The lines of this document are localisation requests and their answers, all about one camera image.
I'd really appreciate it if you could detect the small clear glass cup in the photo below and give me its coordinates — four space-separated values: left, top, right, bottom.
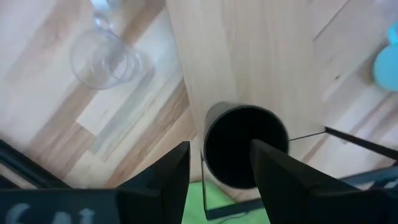
70 18 155 91

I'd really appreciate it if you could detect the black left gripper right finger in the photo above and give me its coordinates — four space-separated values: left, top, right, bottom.
250 139 398 224

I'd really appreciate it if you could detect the wooden shelf with black frame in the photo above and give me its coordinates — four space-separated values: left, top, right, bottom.
164 0 398 220

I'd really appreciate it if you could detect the green cloth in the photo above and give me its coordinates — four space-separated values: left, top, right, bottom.
181 180 271 224

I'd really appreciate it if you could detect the black table edge rail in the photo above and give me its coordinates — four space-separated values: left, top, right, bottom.
0 139 71 189

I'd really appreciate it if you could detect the tall black cup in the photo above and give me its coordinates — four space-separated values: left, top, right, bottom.
201 101 290 190

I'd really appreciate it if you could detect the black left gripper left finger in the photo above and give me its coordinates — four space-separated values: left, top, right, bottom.
115 141 192 224

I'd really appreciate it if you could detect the teal mug with handle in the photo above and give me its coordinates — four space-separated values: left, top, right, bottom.
372 21 398 93

